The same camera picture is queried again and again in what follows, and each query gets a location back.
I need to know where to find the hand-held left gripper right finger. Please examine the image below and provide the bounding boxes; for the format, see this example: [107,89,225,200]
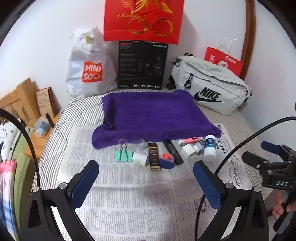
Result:
[193,160,270,241]

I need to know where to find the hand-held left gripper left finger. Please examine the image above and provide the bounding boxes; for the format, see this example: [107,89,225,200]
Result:
[23,160,100,241]

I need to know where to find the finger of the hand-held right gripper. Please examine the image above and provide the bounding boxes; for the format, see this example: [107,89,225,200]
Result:
[261,141,290,161]
[242,151,271,171]

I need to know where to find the white and blue bottle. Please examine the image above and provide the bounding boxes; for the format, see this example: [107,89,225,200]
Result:
[203,135,218,162]

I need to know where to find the white charger plug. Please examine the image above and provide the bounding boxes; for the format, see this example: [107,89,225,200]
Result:
[180,144,197,159]

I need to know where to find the green binder clip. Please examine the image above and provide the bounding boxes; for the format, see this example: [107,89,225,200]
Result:
[115,139,133,163]

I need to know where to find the blue and orange sharpener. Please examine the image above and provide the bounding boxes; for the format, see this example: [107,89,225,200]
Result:
[159,153,175,169]

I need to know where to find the pink highlighter pen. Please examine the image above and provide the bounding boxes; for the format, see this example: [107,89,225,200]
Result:
[178,137,205,146]

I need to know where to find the black rectangular tube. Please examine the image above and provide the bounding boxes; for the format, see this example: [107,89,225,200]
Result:
[162,139,184,166]

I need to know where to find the white tape roll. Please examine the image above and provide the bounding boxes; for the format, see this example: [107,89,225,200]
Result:
[132,152,148,165]

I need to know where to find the dark gold chocolate bar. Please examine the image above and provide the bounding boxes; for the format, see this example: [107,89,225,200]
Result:
[147,142,161,172]

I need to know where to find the clear plastic cap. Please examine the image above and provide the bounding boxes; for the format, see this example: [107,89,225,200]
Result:
[135,138,146,151]

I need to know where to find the person's right hand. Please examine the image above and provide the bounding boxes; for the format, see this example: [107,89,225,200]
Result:
[272,191,296,220]

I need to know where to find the newspaper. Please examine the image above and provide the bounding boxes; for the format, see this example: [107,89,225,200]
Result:
[55,124,273,241]

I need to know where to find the wooden bedside table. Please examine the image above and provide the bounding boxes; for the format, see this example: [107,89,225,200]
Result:
[23,112,62,163]

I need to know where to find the green cloth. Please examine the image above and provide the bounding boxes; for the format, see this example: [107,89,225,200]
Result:
[11,139,38,209]

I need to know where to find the clear plastic box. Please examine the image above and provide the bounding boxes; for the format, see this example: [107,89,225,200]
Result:
[33,115,52,138]

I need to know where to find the black stick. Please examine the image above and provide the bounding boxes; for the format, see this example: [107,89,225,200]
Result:
[45,113,55,128]

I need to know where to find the pink and white cloth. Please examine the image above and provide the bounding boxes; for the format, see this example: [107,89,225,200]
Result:
[0,159,19,234]

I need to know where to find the white dotted cloth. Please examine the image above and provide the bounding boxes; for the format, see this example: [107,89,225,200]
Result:
[0,120,22,163]

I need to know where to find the patterned notebook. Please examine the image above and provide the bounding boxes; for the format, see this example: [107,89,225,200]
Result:
[35,87,56,118]

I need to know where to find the grey waist bag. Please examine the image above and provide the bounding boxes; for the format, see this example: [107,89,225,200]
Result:
[170,54,252,116]

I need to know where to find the purple towel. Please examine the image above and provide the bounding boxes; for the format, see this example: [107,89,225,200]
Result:
[92,90,222,149]

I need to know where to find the white plastic shopping bag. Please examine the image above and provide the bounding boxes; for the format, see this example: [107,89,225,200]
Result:
[66,27,118,98]

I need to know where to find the black headphone box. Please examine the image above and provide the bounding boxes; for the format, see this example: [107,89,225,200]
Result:
[118,41,169,91]

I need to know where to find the red gift bag gold print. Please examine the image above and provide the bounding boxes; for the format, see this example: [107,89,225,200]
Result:
[103,0,185,45]

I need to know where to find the red paper bag white handles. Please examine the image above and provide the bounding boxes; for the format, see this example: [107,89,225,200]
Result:
[204,38,244,78]

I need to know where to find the brown wooden frame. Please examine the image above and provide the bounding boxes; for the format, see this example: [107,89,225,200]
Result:
[239,0,256,80]

